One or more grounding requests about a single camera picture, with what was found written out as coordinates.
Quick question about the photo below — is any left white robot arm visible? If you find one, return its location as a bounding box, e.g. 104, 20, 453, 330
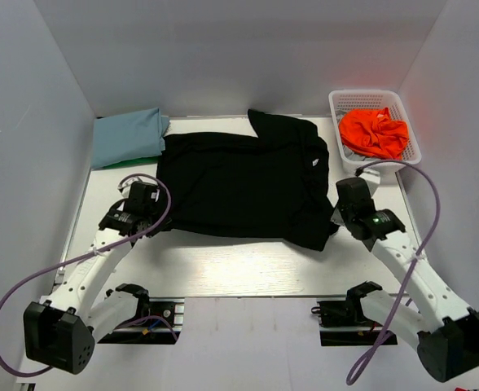
23, 180, 172, 375

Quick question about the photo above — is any crumpled orange t-shirt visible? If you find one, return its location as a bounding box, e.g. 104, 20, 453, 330
336, 108, 410, 160

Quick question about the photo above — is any white plastic basket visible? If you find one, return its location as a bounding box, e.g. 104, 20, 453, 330
328, 89, 422, 178

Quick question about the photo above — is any folded blue-grey t-shirt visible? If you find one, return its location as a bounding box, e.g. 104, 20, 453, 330
90, 108, 170, 169

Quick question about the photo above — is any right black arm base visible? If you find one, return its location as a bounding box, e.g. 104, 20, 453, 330
310, 282, 382, 347

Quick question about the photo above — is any folded green t-shirt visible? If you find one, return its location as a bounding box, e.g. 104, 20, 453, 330
102, 156, 159, 169

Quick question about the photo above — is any black t-shirt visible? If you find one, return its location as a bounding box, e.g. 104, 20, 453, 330
156, 109, 339, 252

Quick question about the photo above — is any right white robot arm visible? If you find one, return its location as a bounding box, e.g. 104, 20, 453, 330
333, 174, 479, 382

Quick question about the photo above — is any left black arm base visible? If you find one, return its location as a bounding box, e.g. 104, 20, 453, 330
99, 296, 185, 345

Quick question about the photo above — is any grey t-shirt in basket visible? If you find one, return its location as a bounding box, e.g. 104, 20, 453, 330
343, 145, 380, 162

